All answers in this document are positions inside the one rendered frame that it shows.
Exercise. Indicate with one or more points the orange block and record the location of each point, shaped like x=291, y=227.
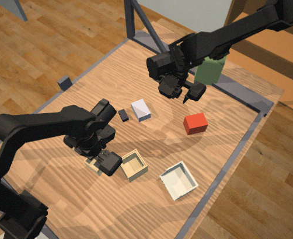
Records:
x=195, y=123

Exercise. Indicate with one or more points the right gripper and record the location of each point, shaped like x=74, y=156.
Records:
x=107, y=162

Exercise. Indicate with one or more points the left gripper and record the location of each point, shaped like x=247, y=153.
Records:
x=195, y=90

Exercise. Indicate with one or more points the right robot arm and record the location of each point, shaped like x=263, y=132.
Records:
x=82, y=128

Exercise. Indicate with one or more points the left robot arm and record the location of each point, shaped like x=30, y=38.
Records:
x=277, y=15

